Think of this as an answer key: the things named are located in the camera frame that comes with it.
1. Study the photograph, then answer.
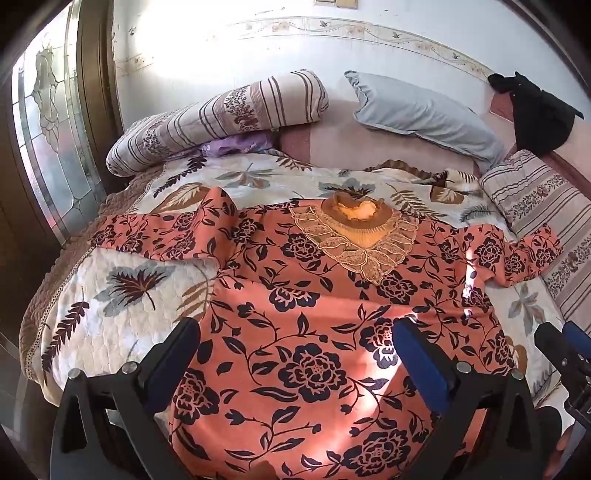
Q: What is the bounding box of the striped floral bolster pillow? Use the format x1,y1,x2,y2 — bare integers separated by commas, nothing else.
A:
106,69,329,177

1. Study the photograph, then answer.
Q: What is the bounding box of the brown wooden door frame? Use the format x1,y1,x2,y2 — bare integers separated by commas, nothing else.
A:
76,0,126,195

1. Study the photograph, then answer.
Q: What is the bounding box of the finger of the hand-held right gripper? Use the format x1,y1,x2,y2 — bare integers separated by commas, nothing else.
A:
562,320,591,363
534,322,575,372

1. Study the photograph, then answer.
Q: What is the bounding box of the orange floral blouse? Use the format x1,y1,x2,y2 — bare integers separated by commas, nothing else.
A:
90,187,564,480

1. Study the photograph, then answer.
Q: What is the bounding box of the purple cloth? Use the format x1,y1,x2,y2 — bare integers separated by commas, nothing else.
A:
196,131,275,158

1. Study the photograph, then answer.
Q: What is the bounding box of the grey pillow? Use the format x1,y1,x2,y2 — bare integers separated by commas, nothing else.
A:
344,70,506,174

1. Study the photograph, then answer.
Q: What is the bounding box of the stained glass door panel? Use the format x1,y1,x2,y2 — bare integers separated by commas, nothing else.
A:
11,9,107,241

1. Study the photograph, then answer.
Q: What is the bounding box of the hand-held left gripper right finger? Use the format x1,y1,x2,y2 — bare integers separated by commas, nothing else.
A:
394,316,552,480

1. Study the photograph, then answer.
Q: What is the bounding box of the black cloth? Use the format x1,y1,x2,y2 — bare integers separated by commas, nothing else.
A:
488,71,585,158

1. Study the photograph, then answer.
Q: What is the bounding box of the leaf-printed quilt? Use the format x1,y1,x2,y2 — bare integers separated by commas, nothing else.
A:
18,152,591,416

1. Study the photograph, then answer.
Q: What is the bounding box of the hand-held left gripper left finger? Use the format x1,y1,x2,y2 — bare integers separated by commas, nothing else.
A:
50,318,201,480

